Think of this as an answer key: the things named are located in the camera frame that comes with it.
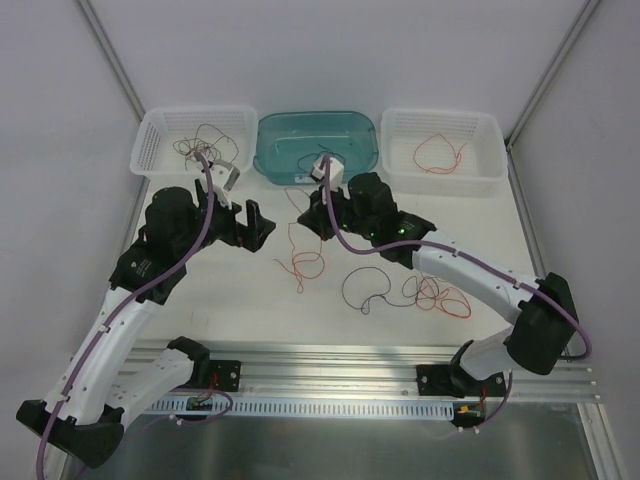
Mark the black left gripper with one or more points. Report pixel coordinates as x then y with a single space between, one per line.
235 226

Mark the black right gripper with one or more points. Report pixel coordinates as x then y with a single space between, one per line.
323 220

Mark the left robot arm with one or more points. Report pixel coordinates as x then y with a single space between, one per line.
87 413

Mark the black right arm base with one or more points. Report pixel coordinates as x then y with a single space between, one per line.
436 380

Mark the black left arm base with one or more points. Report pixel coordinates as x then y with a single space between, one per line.
223 375

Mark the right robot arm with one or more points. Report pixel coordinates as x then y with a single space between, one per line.
540 312

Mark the teal plastic tub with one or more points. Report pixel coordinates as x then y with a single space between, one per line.
288 143

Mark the left white mesh basket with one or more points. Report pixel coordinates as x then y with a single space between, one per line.
169 137

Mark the white mesh basket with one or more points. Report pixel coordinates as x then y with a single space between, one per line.
169 137
442 152

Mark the right white mesh basket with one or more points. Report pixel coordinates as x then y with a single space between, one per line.
442 152

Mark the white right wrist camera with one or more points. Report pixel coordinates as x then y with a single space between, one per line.
329 169

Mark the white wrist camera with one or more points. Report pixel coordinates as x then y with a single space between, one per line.
329 169
224 176

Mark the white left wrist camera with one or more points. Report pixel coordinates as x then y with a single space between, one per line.
224 176

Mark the aluminium frame rail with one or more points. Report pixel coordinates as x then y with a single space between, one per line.
379 372

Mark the white slotted cable duct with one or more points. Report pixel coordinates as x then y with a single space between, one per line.
305 408

